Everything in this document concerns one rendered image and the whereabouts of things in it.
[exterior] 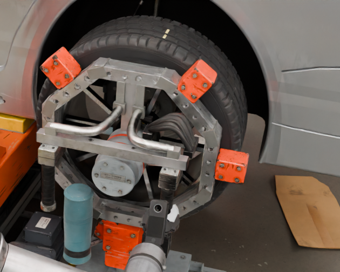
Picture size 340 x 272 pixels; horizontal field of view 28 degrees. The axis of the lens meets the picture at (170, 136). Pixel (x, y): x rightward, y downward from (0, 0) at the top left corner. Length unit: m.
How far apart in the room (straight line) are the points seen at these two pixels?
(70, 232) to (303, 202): 1.62
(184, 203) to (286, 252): 1.11
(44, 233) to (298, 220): 1.38
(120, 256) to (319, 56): 0.91
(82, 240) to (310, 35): 0.93
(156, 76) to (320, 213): 1.70
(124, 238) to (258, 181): 1.47
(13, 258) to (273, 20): 1.09
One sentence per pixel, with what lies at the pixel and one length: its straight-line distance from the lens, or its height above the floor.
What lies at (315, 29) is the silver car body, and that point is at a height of 1.23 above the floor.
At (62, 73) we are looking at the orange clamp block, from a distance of 1.99.
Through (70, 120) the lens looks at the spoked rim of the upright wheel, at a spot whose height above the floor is 0.86.
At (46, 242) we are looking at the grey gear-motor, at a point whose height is 0.39.
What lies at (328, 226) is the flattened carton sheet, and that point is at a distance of 3.33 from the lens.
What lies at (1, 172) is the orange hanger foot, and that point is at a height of 0.65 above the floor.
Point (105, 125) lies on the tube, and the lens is 1.86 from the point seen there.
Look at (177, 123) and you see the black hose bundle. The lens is 1.84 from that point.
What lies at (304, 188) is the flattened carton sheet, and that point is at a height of 0.02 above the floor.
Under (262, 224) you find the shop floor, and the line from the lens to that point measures 3.26.
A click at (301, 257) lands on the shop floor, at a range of 3.12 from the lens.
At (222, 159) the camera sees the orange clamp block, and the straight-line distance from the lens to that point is 2.00.
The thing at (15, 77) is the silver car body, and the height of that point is 0.90.
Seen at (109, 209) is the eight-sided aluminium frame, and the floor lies 0.62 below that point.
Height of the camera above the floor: 1.93
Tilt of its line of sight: 30 degrees down
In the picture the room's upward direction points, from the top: 6 degrees clockwise
